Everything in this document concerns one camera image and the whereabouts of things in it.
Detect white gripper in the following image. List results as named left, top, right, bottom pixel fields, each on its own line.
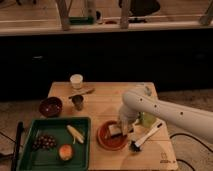
left=117, top=105, right=138, bottom=136

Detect red orange bowl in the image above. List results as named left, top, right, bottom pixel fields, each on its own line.
left=96, top=120, right=127, bottom=151

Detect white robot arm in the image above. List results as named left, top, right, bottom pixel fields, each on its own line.
left=118, top=85, right=213, bottom=143

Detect dark maroon bowl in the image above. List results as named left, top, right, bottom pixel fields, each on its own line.
left=39, top=97, right=63, bottom=117

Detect green toy vegetable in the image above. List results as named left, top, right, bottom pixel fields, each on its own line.
left=139, top=112, right=156, bottom=128

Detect wooden spatula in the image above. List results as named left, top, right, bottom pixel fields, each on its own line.
left=68, top=88, right=95, bottom=99

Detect orange toy fruit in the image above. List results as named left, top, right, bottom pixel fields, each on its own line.
left=58, top=144, right=73, bottom=161

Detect white paper cup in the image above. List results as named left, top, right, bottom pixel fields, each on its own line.
left=70, top=74, right=83, bottom=89

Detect purple toy grapes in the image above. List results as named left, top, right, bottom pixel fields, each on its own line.
left=32, top=135, right=57, bottom=150

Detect green plastic tray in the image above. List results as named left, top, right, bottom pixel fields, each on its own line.
left=17, top=117, right=91, bottom=171

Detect black bar beside tray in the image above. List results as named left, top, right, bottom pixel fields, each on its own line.
left=10, top=122, right=24, bottom=171

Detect white handled black brush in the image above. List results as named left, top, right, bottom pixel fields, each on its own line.
left=129, top=123, right=163, bottom=152

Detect black cable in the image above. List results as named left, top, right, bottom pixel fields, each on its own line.
left=169, top=132, right=213, bottom=171

